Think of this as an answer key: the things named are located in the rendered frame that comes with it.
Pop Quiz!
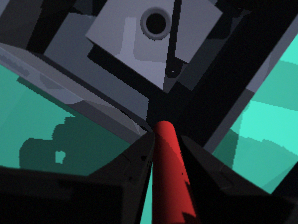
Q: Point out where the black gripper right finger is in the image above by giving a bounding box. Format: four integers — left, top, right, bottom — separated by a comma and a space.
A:
178, 135, 298, 224

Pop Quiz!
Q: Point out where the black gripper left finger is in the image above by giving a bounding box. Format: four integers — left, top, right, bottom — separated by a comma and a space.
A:
0, 132, 155, 224

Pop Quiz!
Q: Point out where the red peg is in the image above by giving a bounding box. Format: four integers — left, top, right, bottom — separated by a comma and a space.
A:
152, 121, 202, 224

